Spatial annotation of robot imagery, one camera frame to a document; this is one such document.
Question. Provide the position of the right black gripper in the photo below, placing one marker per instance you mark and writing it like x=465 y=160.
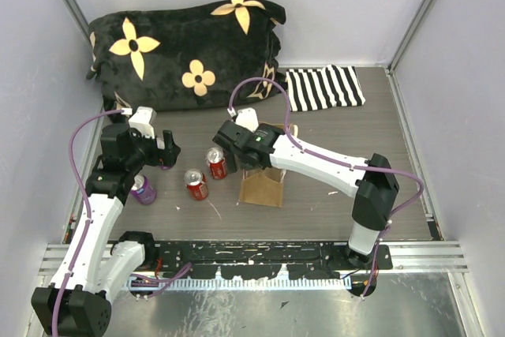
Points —
x=231 y=162

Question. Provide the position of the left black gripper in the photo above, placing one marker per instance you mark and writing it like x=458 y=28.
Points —
x=168 y=155

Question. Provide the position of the brown canvas bag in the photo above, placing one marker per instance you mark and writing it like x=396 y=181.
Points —
x=261 y=183

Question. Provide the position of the red cola can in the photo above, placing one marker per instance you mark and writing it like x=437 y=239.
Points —
x=196 y=184
x=216 y=162

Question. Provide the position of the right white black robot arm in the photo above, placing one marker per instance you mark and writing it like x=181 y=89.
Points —
x=370 y=182

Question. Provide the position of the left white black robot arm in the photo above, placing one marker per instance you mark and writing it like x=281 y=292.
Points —
x=79 y=297

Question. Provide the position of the near purple soda can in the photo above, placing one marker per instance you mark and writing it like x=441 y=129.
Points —
x=142 y=190

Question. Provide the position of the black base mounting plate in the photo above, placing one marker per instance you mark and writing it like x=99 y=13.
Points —
x=250 y=259

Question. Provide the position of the black white striped cloth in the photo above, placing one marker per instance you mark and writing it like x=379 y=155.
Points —
x=324 y=88

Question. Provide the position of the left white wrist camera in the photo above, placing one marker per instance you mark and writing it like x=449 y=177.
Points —
x=142 y=120

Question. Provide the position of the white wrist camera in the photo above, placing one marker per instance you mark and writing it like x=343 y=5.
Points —
x=142 y=120
x=247 y=118

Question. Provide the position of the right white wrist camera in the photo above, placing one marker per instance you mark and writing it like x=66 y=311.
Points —
x=247 y=118

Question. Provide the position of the white slotted cable duct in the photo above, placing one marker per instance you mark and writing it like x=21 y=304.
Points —
x=280 y=283

